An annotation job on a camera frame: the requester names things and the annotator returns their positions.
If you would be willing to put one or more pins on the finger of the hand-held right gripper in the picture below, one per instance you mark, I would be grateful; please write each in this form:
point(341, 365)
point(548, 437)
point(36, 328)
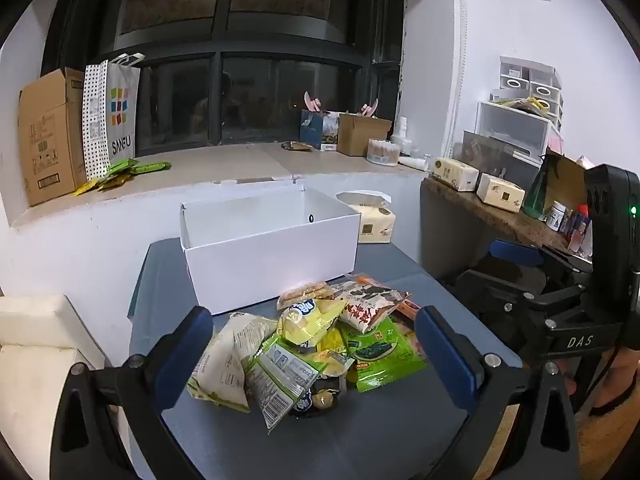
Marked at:
point(495, 292)
point(515, 252)

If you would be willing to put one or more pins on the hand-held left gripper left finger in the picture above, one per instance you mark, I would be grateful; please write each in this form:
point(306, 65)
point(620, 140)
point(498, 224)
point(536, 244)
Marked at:
point(182, 355)

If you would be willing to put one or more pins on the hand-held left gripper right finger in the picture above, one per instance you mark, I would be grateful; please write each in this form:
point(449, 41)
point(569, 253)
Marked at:
point(445, 355)

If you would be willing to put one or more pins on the white and green snack packet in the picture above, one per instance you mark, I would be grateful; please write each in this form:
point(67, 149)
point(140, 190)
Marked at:
point(225, 365)

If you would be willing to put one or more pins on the green seaweed packet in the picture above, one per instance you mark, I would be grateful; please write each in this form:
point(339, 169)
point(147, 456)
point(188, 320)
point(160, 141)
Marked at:
point(385, 360)

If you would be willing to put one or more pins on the red and white seaweed packet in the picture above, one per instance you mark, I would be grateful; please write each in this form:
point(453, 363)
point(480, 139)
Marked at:
point(367, 307)

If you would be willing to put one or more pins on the green packet with white label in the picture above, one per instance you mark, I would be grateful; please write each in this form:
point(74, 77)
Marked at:
point(277, 380)

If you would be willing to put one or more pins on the orange snack packet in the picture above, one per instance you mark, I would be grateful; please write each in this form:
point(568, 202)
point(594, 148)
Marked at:
point(369, 279)

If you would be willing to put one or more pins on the white cardboard box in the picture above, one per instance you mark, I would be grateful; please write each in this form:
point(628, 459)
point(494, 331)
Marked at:
point(270, 265)

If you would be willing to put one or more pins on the yellow bread bag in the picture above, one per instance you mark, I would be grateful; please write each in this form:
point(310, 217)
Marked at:
point(310, 320)

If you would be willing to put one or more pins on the dark snack packet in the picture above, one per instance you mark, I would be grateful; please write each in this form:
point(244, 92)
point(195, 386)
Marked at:
point(317, 402)

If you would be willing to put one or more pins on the clear cracker packet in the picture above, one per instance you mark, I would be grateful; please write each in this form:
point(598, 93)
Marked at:
point(305, 291)

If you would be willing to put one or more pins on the person's right forearm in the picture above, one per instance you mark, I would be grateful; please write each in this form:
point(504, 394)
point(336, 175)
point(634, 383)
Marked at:
point(617, 380)

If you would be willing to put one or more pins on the wooden side table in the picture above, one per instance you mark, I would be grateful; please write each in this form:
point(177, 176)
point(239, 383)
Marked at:
point(500, 222)

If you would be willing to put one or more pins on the small white jar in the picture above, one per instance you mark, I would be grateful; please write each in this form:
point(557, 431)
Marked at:
point(556, 217)

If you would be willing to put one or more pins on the cream tissue pack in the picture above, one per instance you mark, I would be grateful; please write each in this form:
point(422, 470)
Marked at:
point(455, 174)
point(375, 225)
point(500, 194)

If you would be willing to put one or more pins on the green spray bottle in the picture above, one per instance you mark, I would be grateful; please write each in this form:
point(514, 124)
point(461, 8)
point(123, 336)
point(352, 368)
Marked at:
point(535, 195)

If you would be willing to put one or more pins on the brown cardboard sheet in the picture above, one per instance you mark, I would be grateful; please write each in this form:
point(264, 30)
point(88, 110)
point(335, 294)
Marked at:
point(567, 182)

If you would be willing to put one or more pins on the white tube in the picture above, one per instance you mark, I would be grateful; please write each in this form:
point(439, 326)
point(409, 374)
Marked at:
point(414, 162)

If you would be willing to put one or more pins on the white foam block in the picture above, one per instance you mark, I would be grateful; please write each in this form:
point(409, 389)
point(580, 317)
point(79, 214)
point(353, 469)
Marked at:
point(35, 320)

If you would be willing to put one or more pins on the clear cotton swab container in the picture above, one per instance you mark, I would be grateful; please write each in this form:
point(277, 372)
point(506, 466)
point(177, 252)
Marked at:
point(382, 152)

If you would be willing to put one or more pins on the white plastic bottle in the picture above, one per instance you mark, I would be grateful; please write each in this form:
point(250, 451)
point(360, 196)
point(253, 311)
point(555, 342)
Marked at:
point(400, 132)

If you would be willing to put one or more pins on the white small drawer organiser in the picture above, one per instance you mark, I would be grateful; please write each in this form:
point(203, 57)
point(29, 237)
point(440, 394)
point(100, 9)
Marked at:
point(542, 77)

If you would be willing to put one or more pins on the pile of green sachets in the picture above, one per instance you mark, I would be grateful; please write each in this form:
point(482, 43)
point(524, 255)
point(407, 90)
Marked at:
point(120, 170)

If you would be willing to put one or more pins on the small open cardboard box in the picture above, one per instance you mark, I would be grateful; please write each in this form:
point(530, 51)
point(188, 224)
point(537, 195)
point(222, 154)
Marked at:
point(357, 135)

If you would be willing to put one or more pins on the pink curved toy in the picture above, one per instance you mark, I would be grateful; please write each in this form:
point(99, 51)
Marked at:
point(312, 101)
point(370, 109)

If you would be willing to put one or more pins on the blue printed box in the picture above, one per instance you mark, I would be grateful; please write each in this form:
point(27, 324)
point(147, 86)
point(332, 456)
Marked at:
point(312, 127)

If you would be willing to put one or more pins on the brown flat packet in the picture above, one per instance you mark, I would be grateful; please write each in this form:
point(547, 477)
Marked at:
point(296, 145)

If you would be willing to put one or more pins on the black framed window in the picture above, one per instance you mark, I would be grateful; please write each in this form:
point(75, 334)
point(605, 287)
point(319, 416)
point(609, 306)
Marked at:
point(175, 105)

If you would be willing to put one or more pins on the white shopping bag coloured squares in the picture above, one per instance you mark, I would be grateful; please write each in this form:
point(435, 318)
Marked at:
point(120, 110)

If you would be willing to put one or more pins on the large brown cardboard box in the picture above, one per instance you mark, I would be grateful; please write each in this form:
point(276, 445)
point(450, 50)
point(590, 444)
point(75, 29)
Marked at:
point(47, 135)

